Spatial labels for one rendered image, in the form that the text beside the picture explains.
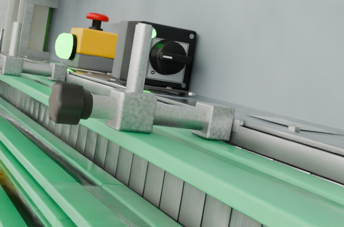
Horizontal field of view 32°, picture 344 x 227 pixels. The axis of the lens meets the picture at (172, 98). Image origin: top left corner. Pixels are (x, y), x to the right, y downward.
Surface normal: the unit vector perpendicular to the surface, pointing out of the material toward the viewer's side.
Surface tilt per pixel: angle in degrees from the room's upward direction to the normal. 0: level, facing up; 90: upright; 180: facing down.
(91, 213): 90
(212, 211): 0
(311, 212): 90
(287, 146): 0
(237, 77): 0
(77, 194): 90
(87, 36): 90
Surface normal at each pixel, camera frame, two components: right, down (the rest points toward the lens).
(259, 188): 0.16, -0.99
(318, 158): -0.89, -0.12
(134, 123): 0.42, 0.11
